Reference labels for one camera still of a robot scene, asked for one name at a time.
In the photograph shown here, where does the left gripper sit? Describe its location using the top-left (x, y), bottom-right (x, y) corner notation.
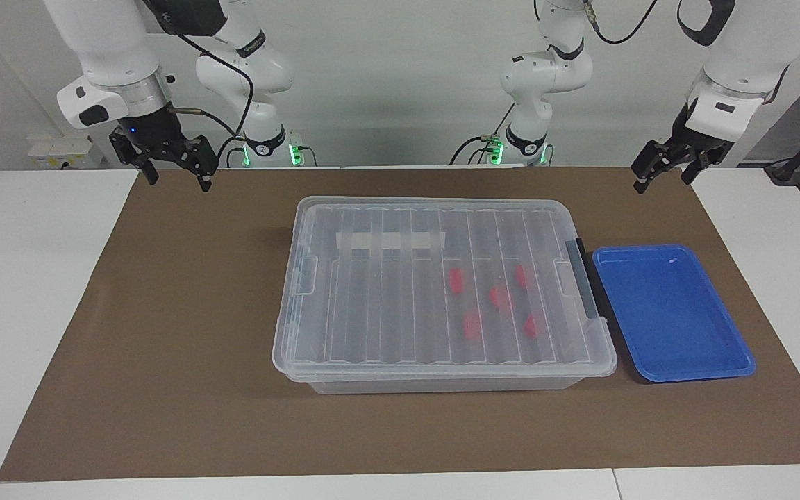
top-left (631, 103), bottom-right (733, 194)

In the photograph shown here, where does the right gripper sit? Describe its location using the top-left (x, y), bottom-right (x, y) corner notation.
top-left (109, 106), bottom-right (219, 192)

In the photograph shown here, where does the grey box latch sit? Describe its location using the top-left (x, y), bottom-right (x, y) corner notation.
top-left (565, 237), bottom-right (606, 322)

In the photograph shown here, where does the clear plastic box lid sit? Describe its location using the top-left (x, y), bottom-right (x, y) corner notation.
top-left (272, 197), bottom-right (618, 382)

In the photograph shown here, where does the clear plastic storage box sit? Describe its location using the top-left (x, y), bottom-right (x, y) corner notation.
top-left (286, 206), bottom-right (603, 396)

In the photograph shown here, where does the white power strip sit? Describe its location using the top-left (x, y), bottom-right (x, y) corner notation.
top-left (27, 135), bottom-right (106, 170)

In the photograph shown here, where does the blue plastic tray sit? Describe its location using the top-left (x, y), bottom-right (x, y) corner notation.
top-left (592, 244), bottom-right (757, 384)

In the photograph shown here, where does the black cable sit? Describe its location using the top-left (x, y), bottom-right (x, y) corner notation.
top-left (217, 133), bottom-right (247, 168)
top-left (449, 136), bottom-right (490, 166)
top-left (142, 0), bottom-right (256, 140)
top-left (583, 0), bottom-right (660, 45)
top-left (490, 103), bottom-right (517, 140)

